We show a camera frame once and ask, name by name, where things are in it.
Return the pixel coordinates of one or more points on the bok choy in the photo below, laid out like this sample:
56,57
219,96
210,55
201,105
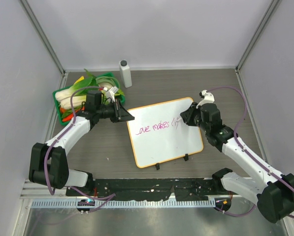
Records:
75,95

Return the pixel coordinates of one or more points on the green plastic tray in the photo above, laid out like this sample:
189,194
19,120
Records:
122,100

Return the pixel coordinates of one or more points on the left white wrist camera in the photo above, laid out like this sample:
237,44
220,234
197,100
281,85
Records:
110,93

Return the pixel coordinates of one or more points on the green onion bundle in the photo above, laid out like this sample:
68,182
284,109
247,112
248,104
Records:
107,81

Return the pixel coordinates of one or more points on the white bottle grey cap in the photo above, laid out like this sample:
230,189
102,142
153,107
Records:
125,73

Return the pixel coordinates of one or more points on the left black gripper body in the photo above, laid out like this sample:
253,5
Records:
114,112

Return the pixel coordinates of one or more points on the orange framed whiteboard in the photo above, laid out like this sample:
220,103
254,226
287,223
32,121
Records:
157,137

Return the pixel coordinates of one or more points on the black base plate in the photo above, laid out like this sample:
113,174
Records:
156,189

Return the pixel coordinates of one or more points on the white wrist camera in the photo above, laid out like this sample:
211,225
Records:
207,98
110,93

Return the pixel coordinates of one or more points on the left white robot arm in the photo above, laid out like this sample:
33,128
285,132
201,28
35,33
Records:
48,165

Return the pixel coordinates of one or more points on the orange carrot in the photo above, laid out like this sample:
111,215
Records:
66,115

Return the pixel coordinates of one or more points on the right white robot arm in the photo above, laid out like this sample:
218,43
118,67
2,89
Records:
271,191

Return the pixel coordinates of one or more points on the white slotted cable duct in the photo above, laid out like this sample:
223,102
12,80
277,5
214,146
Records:
79,203

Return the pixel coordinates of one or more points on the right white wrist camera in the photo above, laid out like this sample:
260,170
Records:
207,98

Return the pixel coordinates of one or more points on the right black whiteboard foot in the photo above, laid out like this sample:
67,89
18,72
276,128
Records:
186,157

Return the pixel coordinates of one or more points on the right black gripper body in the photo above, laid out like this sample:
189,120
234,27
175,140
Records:
196,119

